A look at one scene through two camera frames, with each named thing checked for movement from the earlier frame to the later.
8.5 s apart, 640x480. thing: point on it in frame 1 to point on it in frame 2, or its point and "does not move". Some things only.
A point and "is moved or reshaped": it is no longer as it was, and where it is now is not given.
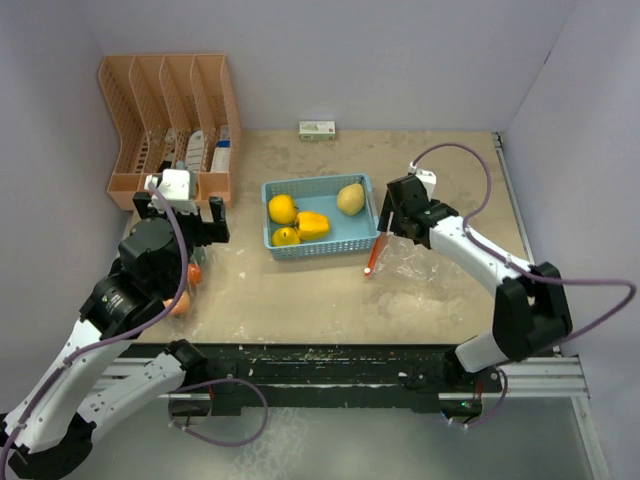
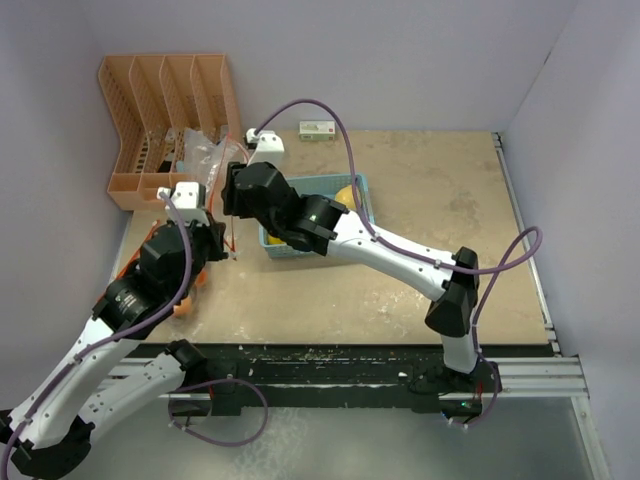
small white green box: (320, 130) does not move
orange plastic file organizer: (172, 112) does not move
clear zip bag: (397, 260) is moved or reshaped
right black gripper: (384, 220) to (229, 191)
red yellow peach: (182, 305) does not move
